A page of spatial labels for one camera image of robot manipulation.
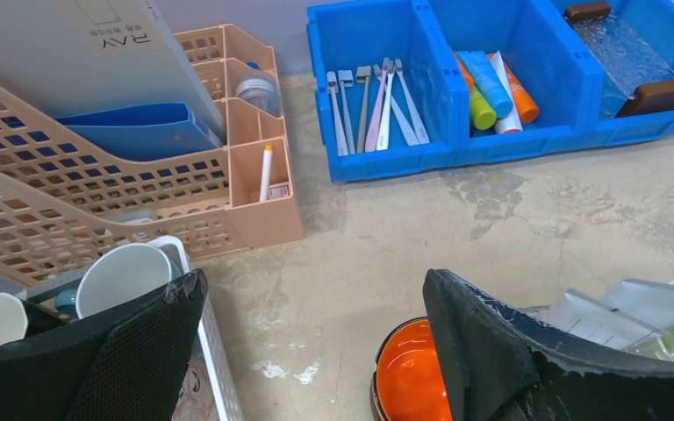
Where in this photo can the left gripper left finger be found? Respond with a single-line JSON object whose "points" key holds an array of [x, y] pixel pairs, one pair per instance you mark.
{"points": [[124, 363]]}

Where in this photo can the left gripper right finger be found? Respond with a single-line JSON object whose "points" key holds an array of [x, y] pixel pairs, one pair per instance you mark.
{"points": [[500, 363]]}

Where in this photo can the orange translucent cup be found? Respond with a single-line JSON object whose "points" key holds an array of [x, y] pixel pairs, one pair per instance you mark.
{"points": [[407, 382]]}

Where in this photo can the beige grey toothbrush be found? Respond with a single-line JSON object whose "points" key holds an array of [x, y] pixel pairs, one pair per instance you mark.
{"points": [[363, 76]]}

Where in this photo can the white plastic cup bin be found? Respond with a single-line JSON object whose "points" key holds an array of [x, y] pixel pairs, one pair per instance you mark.
{"points": [[208, 391]]}

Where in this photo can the peach plastic desk organizer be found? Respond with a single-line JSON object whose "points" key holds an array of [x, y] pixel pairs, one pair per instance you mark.
{"points": [[64, 201]]}

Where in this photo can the blue plastic folder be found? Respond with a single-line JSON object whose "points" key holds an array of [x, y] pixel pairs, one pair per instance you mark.
{"points": [[147, 132]]}

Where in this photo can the white red capped tube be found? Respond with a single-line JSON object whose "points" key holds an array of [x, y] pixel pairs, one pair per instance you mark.
{"points": [[510, 123]]}

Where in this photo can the yellow green small tube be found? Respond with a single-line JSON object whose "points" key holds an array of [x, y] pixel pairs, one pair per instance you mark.
{"points": [[482, 116]]}

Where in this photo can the white orange tipped pen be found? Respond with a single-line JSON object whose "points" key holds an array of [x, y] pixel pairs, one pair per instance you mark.
{"points": [[267, 158]]}

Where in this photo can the blue small tube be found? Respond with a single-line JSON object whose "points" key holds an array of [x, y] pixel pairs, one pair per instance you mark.
{"points": [[487, 82]]}

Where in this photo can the orange small tube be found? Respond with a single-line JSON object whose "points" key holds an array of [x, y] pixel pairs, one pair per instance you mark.
{"points": [[465, 74]]}

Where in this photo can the blue plastic compartment bin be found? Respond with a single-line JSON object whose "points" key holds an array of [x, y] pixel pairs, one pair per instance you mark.
{"points": [[554, 65]]}

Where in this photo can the clear small jar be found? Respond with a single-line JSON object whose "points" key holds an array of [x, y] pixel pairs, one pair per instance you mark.
{"points": [[261, 90]]}

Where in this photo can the white paper folder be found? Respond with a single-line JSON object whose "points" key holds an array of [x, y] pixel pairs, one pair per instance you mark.
{"points": [[75, 57]]}

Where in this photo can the brown wooden block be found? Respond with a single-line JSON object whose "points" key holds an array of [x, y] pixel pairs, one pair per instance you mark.
{"points": [[649, 98]]}

